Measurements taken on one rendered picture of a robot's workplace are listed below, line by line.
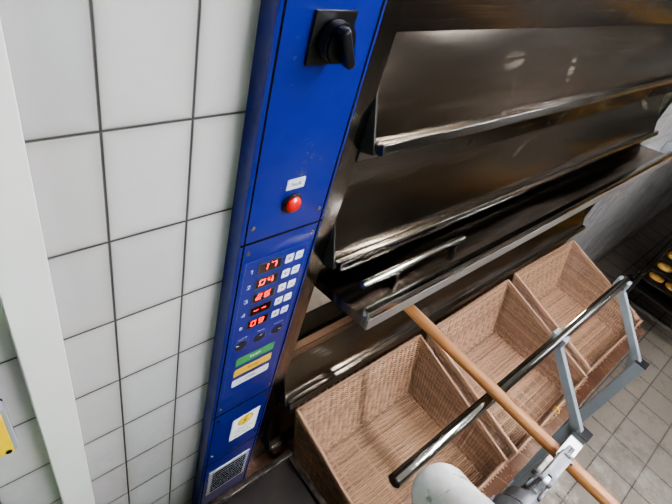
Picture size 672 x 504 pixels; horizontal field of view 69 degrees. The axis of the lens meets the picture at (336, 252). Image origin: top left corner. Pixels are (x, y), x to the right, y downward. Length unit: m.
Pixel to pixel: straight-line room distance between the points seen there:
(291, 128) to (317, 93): 0.05
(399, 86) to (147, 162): 0.41
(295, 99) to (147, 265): 0.29
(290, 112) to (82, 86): 0.23
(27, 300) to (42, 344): 0.08
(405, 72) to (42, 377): 0.67
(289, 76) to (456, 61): 0.40
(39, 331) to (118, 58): 0.34
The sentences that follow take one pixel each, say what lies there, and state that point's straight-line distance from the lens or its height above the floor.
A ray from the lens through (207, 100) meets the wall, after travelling 0.59.
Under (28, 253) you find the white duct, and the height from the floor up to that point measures 1.68.
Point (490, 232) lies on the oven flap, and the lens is 1.32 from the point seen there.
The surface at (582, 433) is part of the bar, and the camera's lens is 1.69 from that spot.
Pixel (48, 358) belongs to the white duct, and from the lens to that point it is 0.73.
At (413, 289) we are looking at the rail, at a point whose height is 1.43.
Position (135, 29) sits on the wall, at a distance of 0.52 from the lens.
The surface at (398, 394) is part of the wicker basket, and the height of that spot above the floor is 0.62.
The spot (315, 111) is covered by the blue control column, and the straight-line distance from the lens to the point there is 0.65.
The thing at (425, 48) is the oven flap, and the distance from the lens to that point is 0.85.
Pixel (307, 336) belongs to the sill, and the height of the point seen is 1.18.
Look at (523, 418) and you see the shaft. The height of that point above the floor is 1.20.
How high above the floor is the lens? 2.09
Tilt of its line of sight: 40 degrees down
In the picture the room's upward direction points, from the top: 19 degrees clockwise
